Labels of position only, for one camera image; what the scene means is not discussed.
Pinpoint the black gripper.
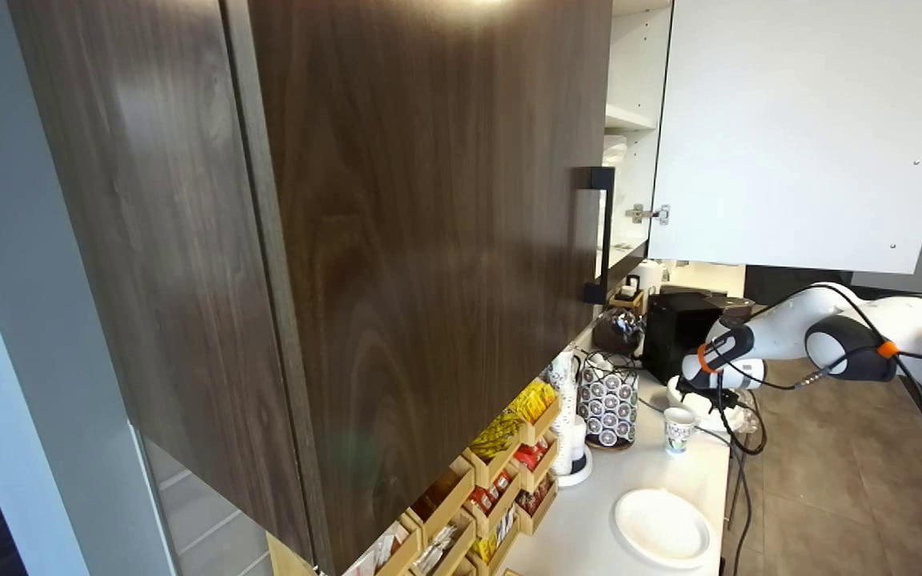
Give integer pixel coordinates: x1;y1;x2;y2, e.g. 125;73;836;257
707;385;752;416

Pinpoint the swirl print paper coffee cup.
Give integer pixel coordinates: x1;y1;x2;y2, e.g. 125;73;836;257
660;402;700;460

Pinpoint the white paper plate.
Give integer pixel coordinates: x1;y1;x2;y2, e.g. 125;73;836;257
610;488;716;574

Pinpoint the black coffee machine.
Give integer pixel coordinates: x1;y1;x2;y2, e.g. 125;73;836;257
641;285;759;385

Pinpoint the white open cabinet door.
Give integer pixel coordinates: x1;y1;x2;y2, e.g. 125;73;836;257
646;0;922;278

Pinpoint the dark wood upper cabinet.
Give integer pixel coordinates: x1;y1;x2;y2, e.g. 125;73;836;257
6;0;616;576

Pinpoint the white cabinet interior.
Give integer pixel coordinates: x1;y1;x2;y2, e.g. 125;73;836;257
597;0;677;272

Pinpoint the dark metal jug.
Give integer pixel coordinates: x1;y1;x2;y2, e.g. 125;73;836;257
589;306;650;362

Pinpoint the silver door hinge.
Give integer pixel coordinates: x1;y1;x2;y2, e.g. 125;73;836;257
624;202;674;232

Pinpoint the wooden tea bag organizer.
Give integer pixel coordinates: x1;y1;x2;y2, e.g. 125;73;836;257
265;377;567;576

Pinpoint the dark power cable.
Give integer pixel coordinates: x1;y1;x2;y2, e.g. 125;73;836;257
641;390;772;576

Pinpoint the wire coffee pod carousel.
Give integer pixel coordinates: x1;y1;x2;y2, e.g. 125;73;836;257
571;355;643;453

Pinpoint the black cabinet handle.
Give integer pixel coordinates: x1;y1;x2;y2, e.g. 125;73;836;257
569;165;616;306

